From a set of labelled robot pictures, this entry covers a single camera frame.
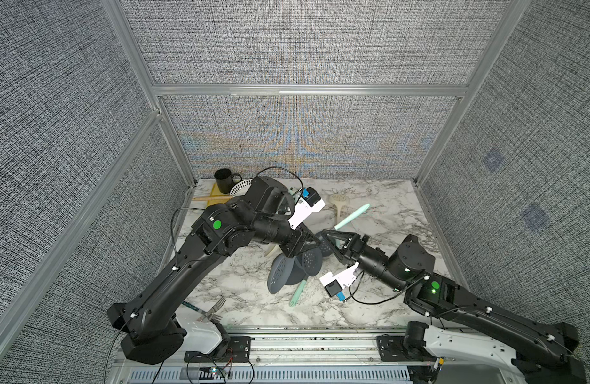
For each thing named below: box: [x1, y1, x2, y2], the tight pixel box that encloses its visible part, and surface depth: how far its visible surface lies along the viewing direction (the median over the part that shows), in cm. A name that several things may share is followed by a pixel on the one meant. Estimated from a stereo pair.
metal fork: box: [181, 296, 227, 323], surface depth 83 cm
